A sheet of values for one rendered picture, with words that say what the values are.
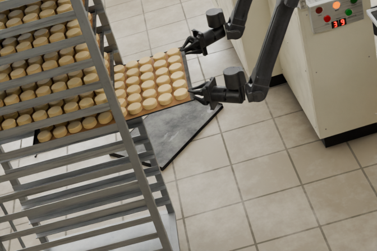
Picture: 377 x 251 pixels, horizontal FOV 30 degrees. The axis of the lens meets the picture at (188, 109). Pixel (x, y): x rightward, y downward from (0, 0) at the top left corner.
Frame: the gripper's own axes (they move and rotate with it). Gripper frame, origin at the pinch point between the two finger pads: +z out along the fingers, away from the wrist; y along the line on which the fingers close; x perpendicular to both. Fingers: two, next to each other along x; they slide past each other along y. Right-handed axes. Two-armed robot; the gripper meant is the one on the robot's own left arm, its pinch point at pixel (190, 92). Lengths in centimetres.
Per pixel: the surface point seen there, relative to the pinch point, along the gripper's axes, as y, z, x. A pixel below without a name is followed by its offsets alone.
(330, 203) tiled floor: -97, -28, -52
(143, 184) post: -28.6, 17.0, 20.1
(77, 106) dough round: 5.6, 34.0, 20.2
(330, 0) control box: -13, -26, -92
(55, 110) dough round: 6.3, 40.5, 24.5
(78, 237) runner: -49, 45, 33
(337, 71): -52, -25, -94
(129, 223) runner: -48, 28, 23
